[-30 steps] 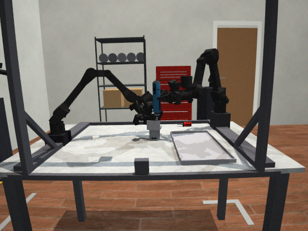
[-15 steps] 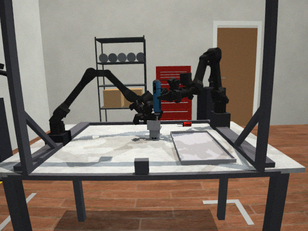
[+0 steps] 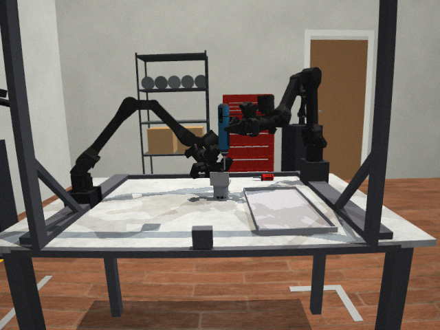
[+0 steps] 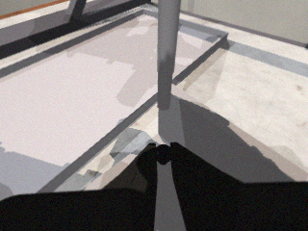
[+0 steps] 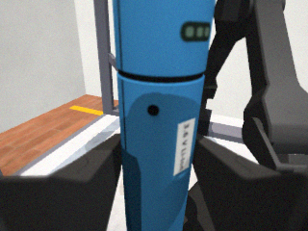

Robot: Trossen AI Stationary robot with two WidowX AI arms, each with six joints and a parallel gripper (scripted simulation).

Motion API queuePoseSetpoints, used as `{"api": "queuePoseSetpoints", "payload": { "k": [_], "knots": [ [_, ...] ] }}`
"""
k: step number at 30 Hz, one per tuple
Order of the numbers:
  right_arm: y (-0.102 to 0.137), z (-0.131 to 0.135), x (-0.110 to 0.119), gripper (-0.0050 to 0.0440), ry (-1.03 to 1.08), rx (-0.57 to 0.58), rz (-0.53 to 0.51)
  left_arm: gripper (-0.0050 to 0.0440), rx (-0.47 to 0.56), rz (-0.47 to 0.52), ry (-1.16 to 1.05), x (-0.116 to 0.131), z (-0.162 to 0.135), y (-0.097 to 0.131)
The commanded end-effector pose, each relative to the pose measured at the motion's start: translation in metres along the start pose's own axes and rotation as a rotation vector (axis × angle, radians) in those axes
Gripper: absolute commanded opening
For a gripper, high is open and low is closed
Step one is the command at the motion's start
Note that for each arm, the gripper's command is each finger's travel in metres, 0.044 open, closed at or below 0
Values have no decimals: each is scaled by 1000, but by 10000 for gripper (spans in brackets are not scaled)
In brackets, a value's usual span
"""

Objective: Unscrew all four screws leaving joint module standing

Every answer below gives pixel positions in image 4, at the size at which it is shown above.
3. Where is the pale grey shallow rectangular tray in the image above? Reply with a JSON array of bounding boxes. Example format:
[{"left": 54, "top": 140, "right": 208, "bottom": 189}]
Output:
[{"left": 0, "top": 8, "right": 229, "bottom": 201}]

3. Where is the grey l-shaped metal bracket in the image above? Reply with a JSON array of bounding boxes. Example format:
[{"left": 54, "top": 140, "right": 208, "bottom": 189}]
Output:
[{"left": 81, "top": 84, "right": 308, "bottom": 231}]

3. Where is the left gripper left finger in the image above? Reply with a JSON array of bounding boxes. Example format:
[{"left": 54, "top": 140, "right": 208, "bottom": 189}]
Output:
[{"left": 0, "top": 142, "right": 158, "bottom": 231}]

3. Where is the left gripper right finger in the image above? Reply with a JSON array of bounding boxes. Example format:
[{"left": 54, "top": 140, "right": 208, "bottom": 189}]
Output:
[{"left": 170, "top": 142, "right": 308, "bottom": 231}]

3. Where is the black screw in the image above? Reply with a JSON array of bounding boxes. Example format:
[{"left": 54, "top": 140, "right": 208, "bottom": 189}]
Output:
[{"left": 156, "top": 144, "right": 171, "bottom": 165}]

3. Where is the blue electric screwdriver barrel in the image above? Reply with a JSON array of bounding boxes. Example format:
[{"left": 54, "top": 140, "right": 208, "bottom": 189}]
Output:
[{"left": 157, "top": 0, "right": 181, "bottom": 111}]

